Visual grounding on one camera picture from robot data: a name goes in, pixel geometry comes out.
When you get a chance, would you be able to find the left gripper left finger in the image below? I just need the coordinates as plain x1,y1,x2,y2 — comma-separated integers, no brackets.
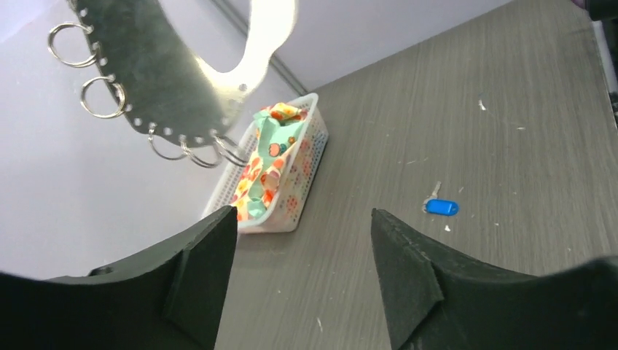
1,206,238,349

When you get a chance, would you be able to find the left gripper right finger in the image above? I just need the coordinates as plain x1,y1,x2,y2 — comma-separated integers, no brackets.
371,209,617,349

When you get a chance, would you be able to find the large metal keyring disc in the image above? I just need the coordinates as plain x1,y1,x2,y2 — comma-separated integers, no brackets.
69,1,297,168

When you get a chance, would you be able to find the white plastic basket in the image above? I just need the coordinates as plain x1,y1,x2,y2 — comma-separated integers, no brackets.
203,93,329,234

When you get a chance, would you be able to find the floral patterned cloth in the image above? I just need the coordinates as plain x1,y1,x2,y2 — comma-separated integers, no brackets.
231,103,308,222

